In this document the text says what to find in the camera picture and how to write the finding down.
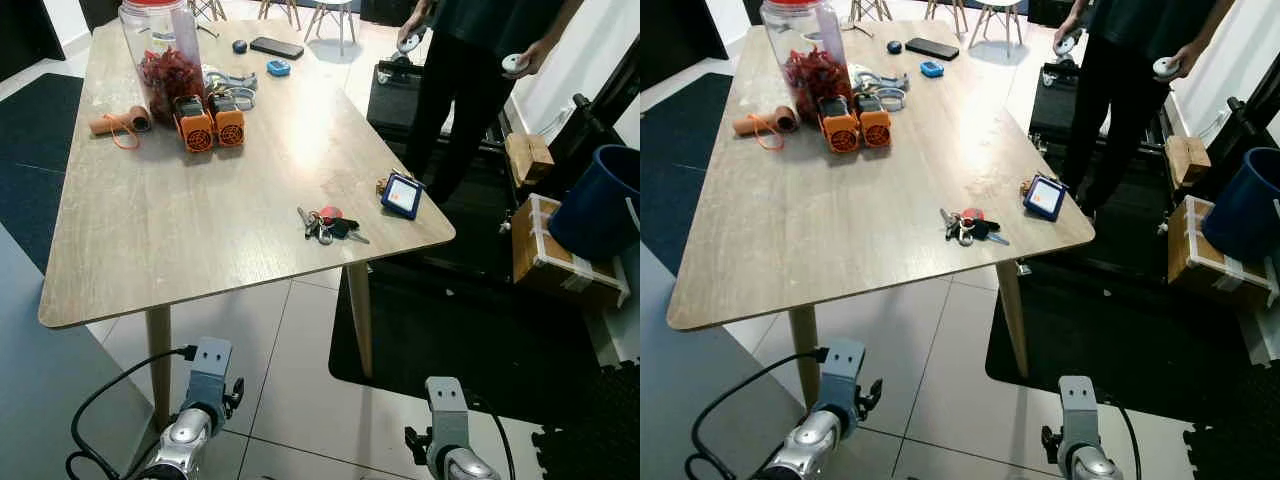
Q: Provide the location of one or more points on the black case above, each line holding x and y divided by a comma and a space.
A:
392, 100
1052, 100

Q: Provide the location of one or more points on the white chair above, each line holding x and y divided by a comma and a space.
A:
330, 8
995, 8

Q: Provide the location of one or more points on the dark blue carpet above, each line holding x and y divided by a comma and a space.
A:
35, 150
685, 150

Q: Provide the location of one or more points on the orange black fan device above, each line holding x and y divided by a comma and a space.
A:
840, 130
875, 122
195, 128
229, 122

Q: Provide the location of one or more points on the wooden leg chair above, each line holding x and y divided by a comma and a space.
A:
207, 8
868, 8

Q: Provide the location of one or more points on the person's right hand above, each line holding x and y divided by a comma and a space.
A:
1075, 24
418, 22

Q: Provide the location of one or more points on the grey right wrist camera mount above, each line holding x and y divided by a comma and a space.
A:
447, 405
1078, 408

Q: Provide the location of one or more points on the person's left forearm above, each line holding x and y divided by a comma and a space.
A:
1213, 27
562, 25

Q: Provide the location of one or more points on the small blue tape measure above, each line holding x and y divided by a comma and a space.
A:
278, 68
932, 69

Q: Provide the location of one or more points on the black floor mat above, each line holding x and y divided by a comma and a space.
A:
1100, 340
450, 330

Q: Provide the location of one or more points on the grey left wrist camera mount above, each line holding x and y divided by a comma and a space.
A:
208, 368
838, 370

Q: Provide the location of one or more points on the white round controller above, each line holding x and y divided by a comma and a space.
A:
409, 43
1065, 44
513, 64
1165, 68

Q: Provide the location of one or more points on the black smartphone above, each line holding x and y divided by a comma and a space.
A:
932, 48
277, 48

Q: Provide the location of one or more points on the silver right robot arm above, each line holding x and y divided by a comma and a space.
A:
465, 467
1092, 467

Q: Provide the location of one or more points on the clear jar with red lid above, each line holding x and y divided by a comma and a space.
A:
805, 45
165, 45

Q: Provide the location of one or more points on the cardboard box with white tape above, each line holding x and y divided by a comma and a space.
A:
545, 265
1200, 265

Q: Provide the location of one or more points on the grey flat furniture surface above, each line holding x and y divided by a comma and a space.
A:
700, 380
50, 380

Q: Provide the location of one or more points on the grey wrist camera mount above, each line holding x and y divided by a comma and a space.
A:
208, 368
447, 405
838, 370
1078, 408

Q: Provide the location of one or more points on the black foam puzzle mat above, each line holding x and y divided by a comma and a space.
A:
1240, 435
595, 430

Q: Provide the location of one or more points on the person's left hand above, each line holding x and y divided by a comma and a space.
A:
1192, 62
539, 58

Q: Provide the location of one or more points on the key bunch with red tag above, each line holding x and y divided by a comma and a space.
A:
972, 224
328, 222

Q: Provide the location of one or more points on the person's right forearm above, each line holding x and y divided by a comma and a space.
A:
430, 6
1083, 8

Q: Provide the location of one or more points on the person in black clothes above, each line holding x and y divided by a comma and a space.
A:
1120, 70
470, 70

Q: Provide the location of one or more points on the blue framed white gadget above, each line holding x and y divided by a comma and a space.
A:
1044, 198
402, 196

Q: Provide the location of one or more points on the blue bucket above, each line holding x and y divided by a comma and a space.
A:
1245, 205
600, 205

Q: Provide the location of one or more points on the brown cardboard tube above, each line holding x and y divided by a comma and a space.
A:
750, 125
105, 124

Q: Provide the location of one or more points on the black cabinet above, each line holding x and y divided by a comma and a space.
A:
675, 40
25, 35

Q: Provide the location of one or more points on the light wooden table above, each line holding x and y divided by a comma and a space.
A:
200, 230
840, 230

